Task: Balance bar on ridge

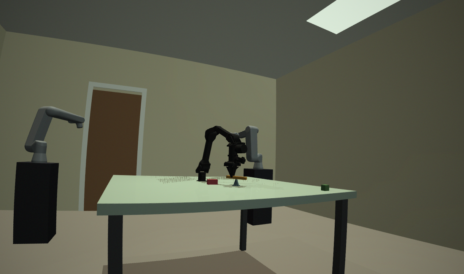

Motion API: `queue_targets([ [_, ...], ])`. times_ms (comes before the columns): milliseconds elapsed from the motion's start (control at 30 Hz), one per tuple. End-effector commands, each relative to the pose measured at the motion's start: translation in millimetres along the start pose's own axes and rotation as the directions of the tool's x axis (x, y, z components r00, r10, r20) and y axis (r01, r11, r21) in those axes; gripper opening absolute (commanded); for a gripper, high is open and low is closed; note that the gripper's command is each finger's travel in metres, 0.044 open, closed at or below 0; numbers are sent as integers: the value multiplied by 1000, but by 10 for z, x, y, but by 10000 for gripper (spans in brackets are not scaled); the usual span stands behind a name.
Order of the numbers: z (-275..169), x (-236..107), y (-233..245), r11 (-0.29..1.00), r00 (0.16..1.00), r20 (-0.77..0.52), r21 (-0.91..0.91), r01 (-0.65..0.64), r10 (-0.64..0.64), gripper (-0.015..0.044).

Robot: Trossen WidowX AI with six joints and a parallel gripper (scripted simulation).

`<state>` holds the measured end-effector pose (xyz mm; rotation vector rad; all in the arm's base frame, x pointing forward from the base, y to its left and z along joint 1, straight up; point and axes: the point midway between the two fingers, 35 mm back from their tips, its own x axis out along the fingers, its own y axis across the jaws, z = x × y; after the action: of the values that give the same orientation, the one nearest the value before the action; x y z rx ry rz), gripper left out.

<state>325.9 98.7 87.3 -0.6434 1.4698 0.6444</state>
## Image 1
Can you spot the red block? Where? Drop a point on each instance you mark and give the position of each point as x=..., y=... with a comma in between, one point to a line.
x=212, y=181

